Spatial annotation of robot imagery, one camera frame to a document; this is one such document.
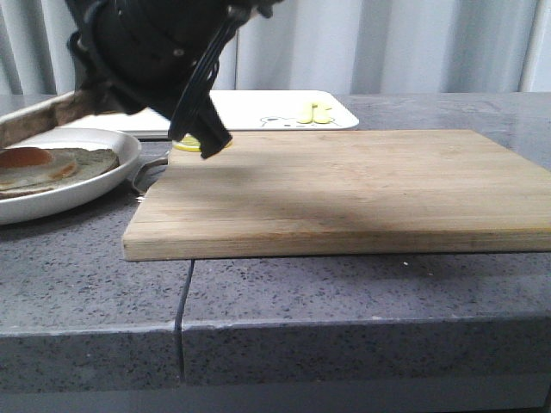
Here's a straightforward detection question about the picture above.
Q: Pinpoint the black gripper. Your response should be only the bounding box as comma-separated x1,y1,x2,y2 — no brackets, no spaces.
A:
66,1,275,159

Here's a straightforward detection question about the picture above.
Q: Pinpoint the white round plate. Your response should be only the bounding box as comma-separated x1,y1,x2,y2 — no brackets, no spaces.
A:
1,128,142,225

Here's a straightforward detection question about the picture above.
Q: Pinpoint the white bread slice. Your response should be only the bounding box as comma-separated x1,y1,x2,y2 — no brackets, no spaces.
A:
1,89,96,149

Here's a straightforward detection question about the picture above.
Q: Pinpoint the white rectangular tray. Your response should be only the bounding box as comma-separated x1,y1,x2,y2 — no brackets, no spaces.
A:
68,90,359,139

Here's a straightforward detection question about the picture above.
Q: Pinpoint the bottom bread slice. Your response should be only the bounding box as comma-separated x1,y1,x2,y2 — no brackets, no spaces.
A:
1,148,119,200

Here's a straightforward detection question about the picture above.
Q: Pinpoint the yellow lemon slice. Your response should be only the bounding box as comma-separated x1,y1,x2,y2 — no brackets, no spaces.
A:
172,133,232,157

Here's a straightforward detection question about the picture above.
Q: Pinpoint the yellow plastic fork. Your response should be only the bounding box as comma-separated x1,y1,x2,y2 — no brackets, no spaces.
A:
296,102,317,124

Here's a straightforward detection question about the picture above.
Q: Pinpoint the yellow plastic knife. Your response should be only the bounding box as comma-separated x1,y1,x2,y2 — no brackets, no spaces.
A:
312,102,333,125

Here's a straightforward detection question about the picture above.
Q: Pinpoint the wooden cutting board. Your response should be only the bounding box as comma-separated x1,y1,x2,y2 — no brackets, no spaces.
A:
122,130,550,261

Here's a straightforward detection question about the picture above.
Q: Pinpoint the grey curtain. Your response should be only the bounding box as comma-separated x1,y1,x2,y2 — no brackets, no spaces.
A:
0,0,551,96

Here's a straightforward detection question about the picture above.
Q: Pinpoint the fried egg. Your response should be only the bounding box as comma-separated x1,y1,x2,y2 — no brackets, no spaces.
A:
1,147,78,190

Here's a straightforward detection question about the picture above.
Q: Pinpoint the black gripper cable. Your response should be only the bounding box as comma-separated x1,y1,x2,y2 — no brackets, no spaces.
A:
167,6,247,142

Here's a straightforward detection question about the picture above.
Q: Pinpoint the metal cutting board handle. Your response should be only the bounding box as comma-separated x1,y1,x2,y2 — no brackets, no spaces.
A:
129,151,170,201

